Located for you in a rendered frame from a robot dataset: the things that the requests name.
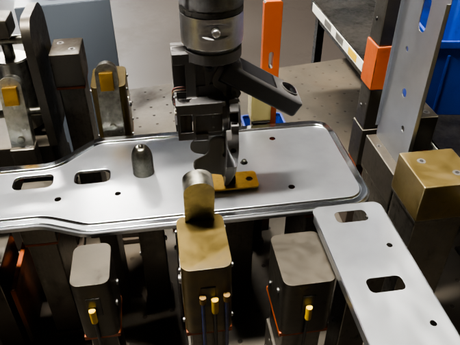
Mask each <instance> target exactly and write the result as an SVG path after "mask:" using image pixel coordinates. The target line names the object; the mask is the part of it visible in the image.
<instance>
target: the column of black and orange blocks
mask: <svg viewBox="0 0 460 345"><path fill-rule="evenodd" d="M400 2H401V0H376V4H375V8H374V16H373V19H372V27H371V31H370V37H368V40H367V45H366V52H365V56H364V60H363V68H362V72H361V79H362V82H361V89H360V93H359V100H358V105H357V112H356V117H354V119H353V126H352V131H351V135H350V142H349V146H348V152H349V156H350V158H351V159H352V161H353V163H354V165H355V166H356V168H357V170H358V171H359V174H360V175H362V171H363V168H362V167H361V159H362V155H363V149H364V145H365V141H366V136H367V135H372V134H376V131H377V127H378V125H375V124H376V118H377V114H378V110H379V104H380V101H381V95H382V91H383V84H384V81H385V75H386V71H387V65H388V62H389V55H390V51H391V48H392V42H393V38H394V32H395V28H396V22H397V18H398V12H399V8H400ZM338 213H339V215H340V217H341V219H342V221H343V222H352V221H353V215H354V211H350V212H338Z"/></svg>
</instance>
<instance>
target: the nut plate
mask: <svg viewBox="0 0 460 345"><path fill-rule="evenodd" d="M212 178H213V182H214V191H215V192H217V191H225V190H239V189H247V188H257V187H258V186H259V182H258V179H257V175H256V173H255V171H253V170H250V171H242V172H236V173H235V176H234V177H233V179H232V180H231V182H230V184H229V185H227V186H224V176H222V175H217V174H212ZM248 178H251V179H252V180H251V181H248V180H246V179H248Z"/></svg>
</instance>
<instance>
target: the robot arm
mask: <svg viewBox="0 0 460 345"><path fill-rule="evenodd" d="M178 2H179V21H180V32H181V42H172V43H170V54H171V63H172V79H173V81H172V83H173V89H172V96H171V99H172V104H173V106H174V111H175V125H176V131H177V132H178V136H179V141H185V140H193V141H192V142H191V144H190V148H191V150H192V151H193V152H194V153H199V154H203V155H202V156H201V157H199V158H197V159H195V161H194V163H193V167H194V169H195V170H197V169H201V170H206V171H208V172H210V173H211V174H217V175H222V176H224V186H227V185H229V184H230V182H231V180H232V179H233V177H234V176H235V173H236V170H237V166H238V157H239V130H240V127H241V110H240V100H239V98H238V97H239V96H240V95H241V92H240V91H242V92H244V93H246V94H248V95H250V96H252V97H254V98H256V99H258V100H260V101H262V102H264V103H266V104H268V105H270V106H271V107H273V108H275V109H277V110H279V111H281V112H283V113H285V114H287V115H289V116H294V115H295V114H296V113H297V111H298V110H299V109H300V108H301V106H302V101H301V98H300V97H299V94H298V91H297V89H296V87H295V86H293V85H292V84H289V83H288V82H286V81H283V80H282V79H279V78H278V77H276V76H274V75H272V74H271V73H269V72H267V71H265V70H264V69H262V68H260V67H258V66H256V65H254V64H252V63H250V62H248V61H247V60H245V59H243V58H241V55H242V41H243V35H244V0H178ZM173 95H174V96H173ZM192 122H193V130H192Z"/></svg>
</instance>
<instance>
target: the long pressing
mask: <svg viewBox="0 0 460 345"><path fill-rule="evenodd" d="M270 138H275V140H270ZM192 141H193V140H185V141H179V136H178V132H176V131H174V132H164V133H148V134H140V135H131V136H114V137H106V138H98V139H95V140H92V141H90V142H88V143H87V144H85V145H83V146H81V147H79V148H78V149H76V150H75V151H73V152H72V153H69V154H68V155H66V156H64V157H63V158H61V159H58V160H56V161H54V162H49V163H46V164H32V165H24V166H9V167H0V233H11V232H19V231H31V230H47V231H54V232H58V233H65V234H69V235H75V236H79V237H86V238H91V237H99V236H106V235H118V234H126V233H138V232H145V231H157V230H165V229H176V228H177V226H176V222H177V220H178V219H179V218H180V217H184V211H183V190H182V177H183V176H184V175H185V174H186V173H187V172H189V171H191V170H194V167H193V163H194V161H195V159H197V158H199V157H201V156H202V155H203V154H199V153H194V152H193V151H192V150H191V148H190V144H191V142H192ZM138 144H145V145H147V146H148V147H149V148H150V150H151V152H152V156H153V165H154V171H155V172H154V173H153V175H151V176H150V177H147V178H137V177H135V176H134V175H133V168H132V163H131V152H132V150H133V148H134V147H135V146H136V145H138ZM242 159H246V161H247V162H248V164H245V165H243V164H241V163H240V162H241V161H242ZM250 170H253V171H255V173H256V175H257V179H258V182H259V186H258V187H257V188H247V189H239V190H225V191H217V192H215V200H214V213H215V214H220V215H221V216H222V217H223V220H224V223H229V222H242V221H249V220H261V219H268V218H280V217H288V216H300V215H307V214H313V210H314V209H315V208H317V207H326V206H333V205H345V204H353V203H365V202H368V199H369V195H370V193H369V189H368V187H367V185H366V183H365V181H364V180H363V178H362V177H361V175H360V174H359V171H358V170H357V168H356V166H355V165H354V163H353V161H352V159H351V158H350V156H349V154H348V153H347V151H346V149H345V148H344V146H343V144H342V143H341V141H340V139H339V138H338V136H337V134H336V133H335V132H334V130H332V128H330V126H329V125H327V124H326V123H324V122H321V121H317V120H306V121H298V122H289V123H273V124H264V125H248V126H241V127H240V130H239V157H238V166H237V170H236V172H242V171H250ZM97 172H108V173H109V174H110V179H109V180H108V181H106V182H101V183H86V184H76V178H77V175H80V174H82V173H97ZM36 177H52V178H53V181H52V184H51V185H50V186H49V187H46V188H34V189H26V190H14V185H15V183H16V182H17V181H18V180H19V179H28V178H36ZM288 186H294V187H295V188H294V189H290V188H288ZM117 192H120V193H121V194H120V195H118V196H116V195H115V193H117ZM56 198H61V200H60V201H55V199H56Z"/></svg>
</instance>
